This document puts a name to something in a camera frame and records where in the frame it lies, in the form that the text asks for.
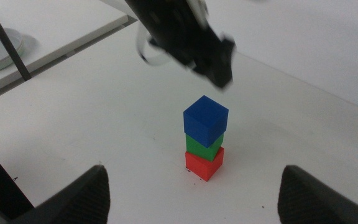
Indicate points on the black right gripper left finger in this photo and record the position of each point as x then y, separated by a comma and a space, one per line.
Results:
82, 202

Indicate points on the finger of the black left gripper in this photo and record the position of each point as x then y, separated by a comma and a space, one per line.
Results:
219, 76

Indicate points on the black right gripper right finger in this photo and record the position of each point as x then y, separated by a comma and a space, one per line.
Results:
306, 202

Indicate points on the blue cube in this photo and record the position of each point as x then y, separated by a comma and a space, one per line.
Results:
205, 119

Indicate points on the green cube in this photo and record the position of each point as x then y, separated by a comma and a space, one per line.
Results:
202, 148

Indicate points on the red cube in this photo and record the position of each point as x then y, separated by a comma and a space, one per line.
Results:
204, 166

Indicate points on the thin black pole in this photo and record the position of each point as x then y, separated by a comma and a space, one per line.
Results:
6, 43

